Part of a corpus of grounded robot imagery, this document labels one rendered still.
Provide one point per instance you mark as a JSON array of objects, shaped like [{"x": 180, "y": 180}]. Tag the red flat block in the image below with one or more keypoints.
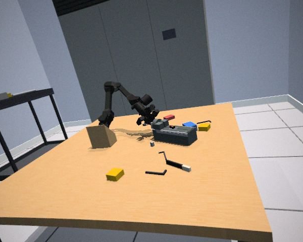
[{"x": 169, "y": 117}]

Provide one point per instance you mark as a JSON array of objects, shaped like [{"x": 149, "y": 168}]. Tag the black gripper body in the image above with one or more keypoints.
[{"x": 144, "y": 117}]

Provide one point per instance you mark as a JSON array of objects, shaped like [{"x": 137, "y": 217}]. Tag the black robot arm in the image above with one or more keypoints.
[{"x": 136, "y": 102}]

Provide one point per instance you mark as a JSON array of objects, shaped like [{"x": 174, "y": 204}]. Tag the blue rectangular block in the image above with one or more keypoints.
[{"x": 190, "y": 124}]

